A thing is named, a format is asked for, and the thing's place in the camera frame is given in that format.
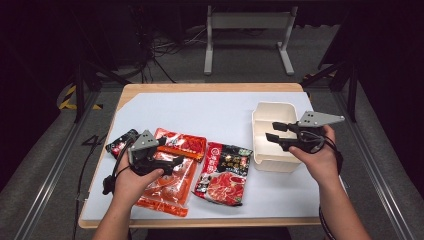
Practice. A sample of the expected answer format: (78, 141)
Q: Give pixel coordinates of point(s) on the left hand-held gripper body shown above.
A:
(143, 146)

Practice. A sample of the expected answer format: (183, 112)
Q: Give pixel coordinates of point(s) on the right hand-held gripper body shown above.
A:
(311, 138)

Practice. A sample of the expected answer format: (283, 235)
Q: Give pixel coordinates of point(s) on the orange seasoning block packet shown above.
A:
(175, 181)

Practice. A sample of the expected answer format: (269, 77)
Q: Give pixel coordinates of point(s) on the person's right hand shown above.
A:
(321, 165)

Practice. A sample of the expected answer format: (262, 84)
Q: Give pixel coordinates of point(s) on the red and black soup packet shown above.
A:
(225, 176)

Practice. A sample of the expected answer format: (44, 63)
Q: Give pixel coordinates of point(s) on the white table mat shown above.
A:
(206, 113)

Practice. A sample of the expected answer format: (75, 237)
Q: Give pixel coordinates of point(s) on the aluminium floor rail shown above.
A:
(376, 180)
(50, 180)

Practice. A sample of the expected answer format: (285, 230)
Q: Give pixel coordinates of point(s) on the person's left hand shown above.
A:
(130, 186)

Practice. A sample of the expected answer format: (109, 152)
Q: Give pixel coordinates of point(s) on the yellow black hazard tape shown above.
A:
(68, 96)

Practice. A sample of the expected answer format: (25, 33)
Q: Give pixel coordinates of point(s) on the black tripod stand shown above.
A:
(351, 86)
(79, 86)

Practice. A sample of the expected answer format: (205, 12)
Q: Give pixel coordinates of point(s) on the cream divided plastic container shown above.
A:
(271, 156)

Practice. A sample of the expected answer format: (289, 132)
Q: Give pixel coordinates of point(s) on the small black red sachet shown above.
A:
(116, 146)

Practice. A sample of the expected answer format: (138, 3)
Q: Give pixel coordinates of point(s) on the white metal desk frame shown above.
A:
(250, 20)

